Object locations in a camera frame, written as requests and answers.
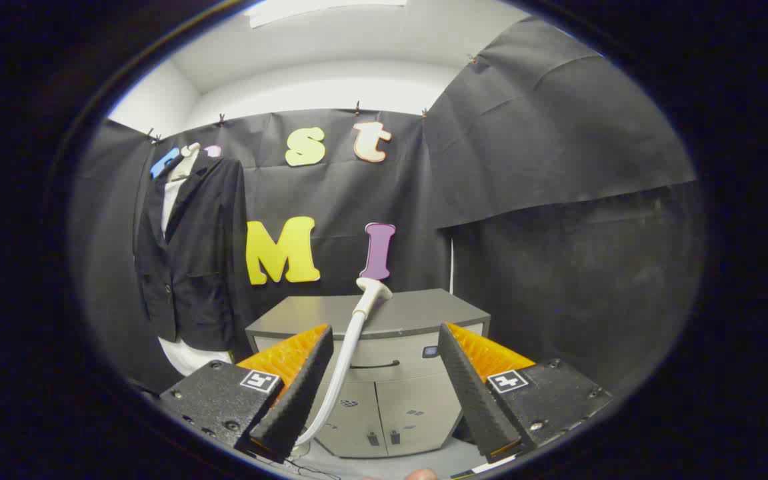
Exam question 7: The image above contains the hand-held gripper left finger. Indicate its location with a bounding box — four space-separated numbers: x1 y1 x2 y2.
159 323 335 464

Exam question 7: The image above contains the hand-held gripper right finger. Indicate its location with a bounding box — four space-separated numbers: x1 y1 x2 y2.
437 322 613 464

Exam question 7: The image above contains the white garment steamer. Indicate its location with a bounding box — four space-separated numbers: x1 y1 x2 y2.
291 277 393 461

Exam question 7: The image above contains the white shirt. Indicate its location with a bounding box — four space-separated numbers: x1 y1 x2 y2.
159 175 233 378

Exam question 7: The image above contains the black suit jacket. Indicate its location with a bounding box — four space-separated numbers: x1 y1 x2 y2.
134 152 255 354

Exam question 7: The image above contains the white garment hanger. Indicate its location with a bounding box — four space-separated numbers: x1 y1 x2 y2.
169 142 202 182

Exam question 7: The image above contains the grey cabinet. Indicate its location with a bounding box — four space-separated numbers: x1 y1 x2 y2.
245 288 491 459

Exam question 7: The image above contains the black backdrop cloth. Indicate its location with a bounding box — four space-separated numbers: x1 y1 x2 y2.
67 17 705 401

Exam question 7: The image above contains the large ceiling light panel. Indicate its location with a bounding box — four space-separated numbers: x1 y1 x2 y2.
245 0 408 29

